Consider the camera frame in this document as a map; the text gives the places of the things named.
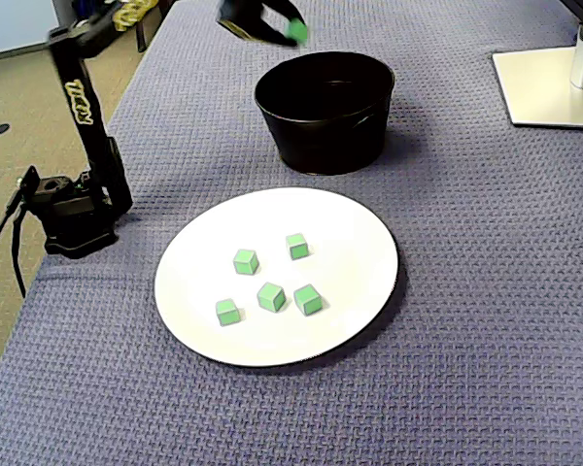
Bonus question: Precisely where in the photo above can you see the blue bin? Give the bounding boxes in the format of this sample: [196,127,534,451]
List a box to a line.
[71,0,109,23]

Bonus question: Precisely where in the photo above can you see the short black cable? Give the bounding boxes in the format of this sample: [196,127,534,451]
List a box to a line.
[10,211,29,300]

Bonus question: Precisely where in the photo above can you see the black metal pot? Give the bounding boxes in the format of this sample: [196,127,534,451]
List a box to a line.
[254,50,396,177]

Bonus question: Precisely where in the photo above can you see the blue waffle cloth mat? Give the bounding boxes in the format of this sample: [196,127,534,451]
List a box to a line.
[0,0,583,466]

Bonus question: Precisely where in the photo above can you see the white monitor stand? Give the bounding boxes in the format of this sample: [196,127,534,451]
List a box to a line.
[492,22,583,130]

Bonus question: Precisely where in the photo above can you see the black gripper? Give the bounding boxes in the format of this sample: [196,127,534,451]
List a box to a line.
[216,0,306,49]

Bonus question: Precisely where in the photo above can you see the dark chair frame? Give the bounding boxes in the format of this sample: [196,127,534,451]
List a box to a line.
[134,14,164,53]

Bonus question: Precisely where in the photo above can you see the green cube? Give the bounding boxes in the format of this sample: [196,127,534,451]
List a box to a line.
[256,281,288,314]
[284,17,310,46]
[215,298,241,327]
[292,283,324,316]
[285,232,310,261]
[232,249,260,277]

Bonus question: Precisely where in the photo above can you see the white round plate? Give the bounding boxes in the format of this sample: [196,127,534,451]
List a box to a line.
[154,186,400,368]

